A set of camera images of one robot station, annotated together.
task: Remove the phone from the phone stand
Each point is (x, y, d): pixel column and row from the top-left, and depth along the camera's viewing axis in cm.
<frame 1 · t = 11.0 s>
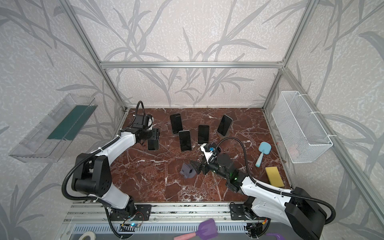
left hand: (155, 128, 93), fingers open
right hand: (196, 151, 77), fingers open
back left black phone: (176, 123, 102), point 9 cm above the table
centre left black phone: (185, 138, 110), on the table
centre right black phone: (203, 131, 96), point 11 cm above the table
back right blue phone: (224, 125, 111), on the table
grey phone stand: (187, 171, 84), point 6 cm above the table

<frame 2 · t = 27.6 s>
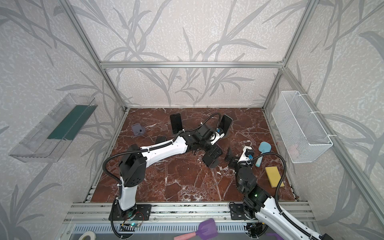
left hand: (218, 144, 84), fingers open
right hand: (237, 145, 77), fingers open
grey phone stand: (138, 129, 103), point 5 cm above the table
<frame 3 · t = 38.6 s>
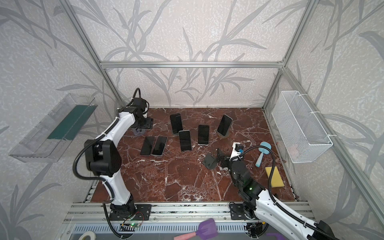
left hand: (147, 120, 93), fingers open
right hand: (225, 144, 79), fingers open
front right black phone: (144, 145, 105), on the table
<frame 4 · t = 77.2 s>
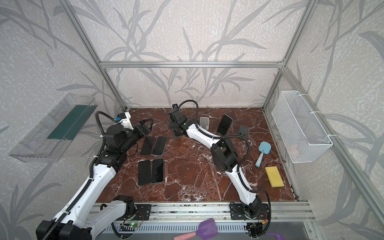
left hand: (151, 118, 74), fingers open
right hand: (176, 115, 97), fingers open
centre left black phone: (152, 170, 90), on the table
centre right black phone: (143, 170, 91), on the table
